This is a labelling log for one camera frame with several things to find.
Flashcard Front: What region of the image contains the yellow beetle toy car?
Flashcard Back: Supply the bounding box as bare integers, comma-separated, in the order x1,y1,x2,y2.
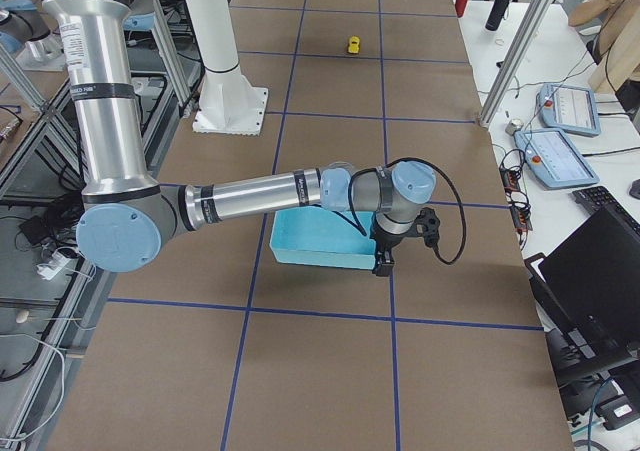
346,36,361,56

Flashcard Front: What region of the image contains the light blue plastic bin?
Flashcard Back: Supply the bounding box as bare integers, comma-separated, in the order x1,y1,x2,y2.
269,207,376,271

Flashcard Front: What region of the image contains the orange black electronics board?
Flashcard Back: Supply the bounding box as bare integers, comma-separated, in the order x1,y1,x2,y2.
500,167,533,234

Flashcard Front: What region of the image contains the small silver metal cylinder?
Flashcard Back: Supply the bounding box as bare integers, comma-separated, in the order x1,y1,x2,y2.
505,118,524,136

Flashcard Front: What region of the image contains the lower blue teach pendant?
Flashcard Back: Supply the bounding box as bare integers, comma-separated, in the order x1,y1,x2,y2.
513,128,599,189

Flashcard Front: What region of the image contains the blue teach pendant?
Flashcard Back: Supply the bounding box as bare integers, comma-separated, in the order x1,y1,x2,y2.
537,82,601,137
513,128,599,189

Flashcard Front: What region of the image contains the black laptop computer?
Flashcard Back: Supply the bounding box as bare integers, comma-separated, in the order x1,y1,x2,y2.
525,206,639,386

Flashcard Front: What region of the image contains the black keyboard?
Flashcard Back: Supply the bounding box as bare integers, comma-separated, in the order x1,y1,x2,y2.
572,186,640,234

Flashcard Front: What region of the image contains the upper blue teach pendant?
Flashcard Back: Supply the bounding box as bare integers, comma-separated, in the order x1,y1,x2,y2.
537,82,601,137

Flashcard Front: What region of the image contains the black water bottle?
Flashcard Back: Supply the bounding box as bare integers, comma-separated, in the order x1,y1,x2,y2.
485,0,511,31

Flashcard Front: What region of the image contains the white power strip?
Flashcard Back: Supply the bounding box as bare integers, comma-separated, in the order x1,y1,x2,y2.
36,251,71,281

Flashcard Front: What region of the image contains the person in beige clothes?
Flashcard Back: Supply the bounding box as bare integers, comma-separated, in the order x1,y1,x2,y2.
568,0,639,71

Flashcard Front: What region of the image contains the black power adapter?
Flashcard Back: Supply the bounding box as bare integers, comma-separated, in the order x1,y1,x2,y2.
19,216,50,246

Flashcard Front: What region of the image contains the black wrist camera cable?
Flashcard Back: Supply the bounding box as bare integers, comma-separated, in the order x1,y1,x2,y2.
348,158,468,266

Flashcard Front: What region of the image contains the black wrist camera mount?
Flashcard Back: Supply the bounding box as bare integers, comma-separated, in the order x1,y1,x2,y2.
410,207,440,249

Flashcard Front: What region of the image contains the white camera stand post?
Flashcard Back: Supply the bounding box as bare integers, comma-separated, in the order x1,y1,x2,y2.
185,0,269,136

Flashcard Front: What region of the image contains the aluminium frame post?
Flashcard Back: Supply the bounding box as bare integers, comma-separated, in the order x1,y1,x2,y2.
478,0,554,128

